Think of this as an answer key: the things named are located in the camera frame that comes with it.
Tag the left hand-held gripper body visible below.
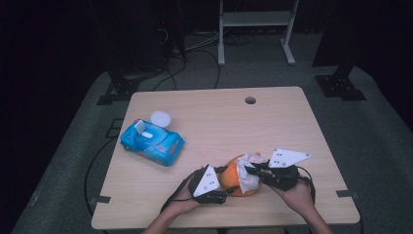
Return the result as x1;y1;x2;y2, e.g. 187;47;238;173
188;164;228;205

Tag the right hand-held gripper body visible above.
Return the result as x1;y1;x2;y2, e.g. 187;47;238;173
259;148;312;192

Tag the orange plush toy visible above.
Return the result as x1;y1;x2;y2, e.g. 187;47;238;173
217;153;263;198

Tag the blue wet wipe pack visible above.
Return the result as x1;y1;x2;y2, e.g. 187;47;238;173
120;119;186;168

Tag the person's left hand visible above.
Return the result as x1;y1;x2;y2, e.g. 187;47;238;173
169;184;204;215

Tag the black table edge clip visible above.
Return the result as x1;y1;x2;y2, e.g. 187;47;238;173
89;195;112;206
335;189;360;200

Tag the white round lid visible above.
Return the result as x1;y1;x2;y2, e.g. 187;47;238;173
149;110;172;128

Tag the black stand with base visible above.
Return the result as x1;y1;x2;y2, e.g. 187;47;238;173
312;0;368;101
95;58;169;106

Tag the left hand-held gripper cable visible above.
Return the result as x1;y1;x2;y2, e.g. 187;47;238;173
160;170;198;215

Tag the hand-held gripper cable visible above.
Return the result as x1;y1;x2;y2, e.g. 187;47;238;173
160;170;198;215
296;166;317;207

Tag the right hand-held gripper cable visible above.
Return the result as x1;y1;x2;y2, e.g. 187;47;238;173
296;166;317;207

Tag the black floor cable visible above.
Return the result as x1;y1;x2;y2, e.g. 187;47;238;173
84;136;118;217
151;48;222;93

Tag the black floor bracket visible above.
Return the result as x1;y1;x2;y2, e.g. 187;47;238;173
104;118;125;139

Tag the white metal stand frame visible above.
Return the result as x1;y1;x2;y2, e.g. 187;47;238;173
217;0;300;67

